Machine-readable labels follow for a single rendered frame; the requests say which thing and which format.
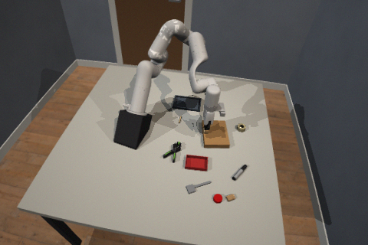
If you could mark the red open tray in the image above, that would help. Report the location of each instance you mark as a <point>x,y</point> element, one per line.
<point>194,162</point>

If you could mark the red button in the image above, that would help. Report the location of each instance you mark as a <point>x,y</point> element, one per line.
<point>217,198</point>

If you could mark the brown wooden board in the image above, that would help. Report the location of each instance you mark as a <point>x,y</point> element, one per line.
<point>217,136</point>

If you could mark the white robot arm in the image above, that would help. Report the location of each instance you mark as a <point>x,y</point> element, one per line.
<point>158,54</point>

